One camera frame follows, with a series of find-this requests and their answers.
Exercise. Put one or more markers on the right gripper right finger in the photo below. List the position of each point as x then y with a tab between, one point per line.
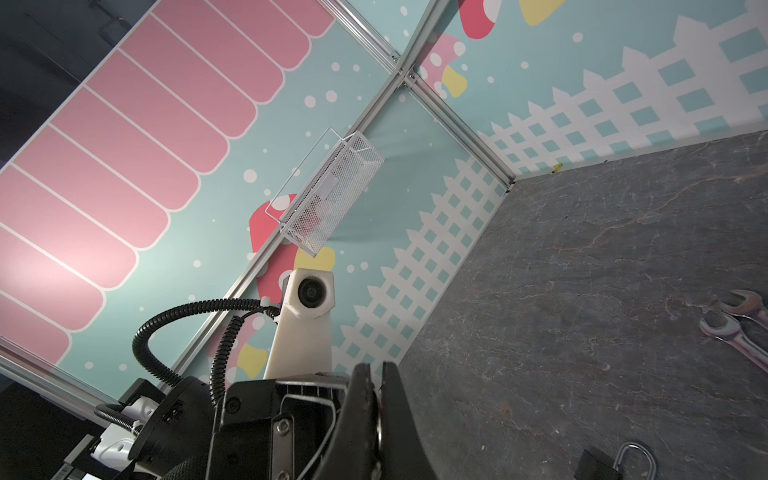
401	452

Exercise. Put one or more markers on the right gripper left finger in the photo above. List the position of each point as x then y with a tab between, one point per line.
351	453

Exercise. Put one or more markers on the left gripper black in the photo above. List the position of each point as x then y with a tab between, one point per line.
275	429

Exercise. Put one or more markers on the black padlock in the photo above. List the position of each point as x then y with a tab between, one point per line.
594	465

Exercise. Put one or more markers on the longer silver wrench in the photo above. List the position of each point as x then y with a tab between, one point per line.
732	333

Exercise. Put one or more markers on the shorter silver wrench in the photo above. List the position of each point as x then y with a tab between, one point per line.
751	306

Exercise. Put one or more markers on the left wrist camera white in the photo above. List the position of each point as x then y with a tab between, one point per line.
302	344

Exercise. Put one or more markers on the white wire mesh basket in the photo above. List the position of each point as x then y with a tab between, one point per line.
323	187

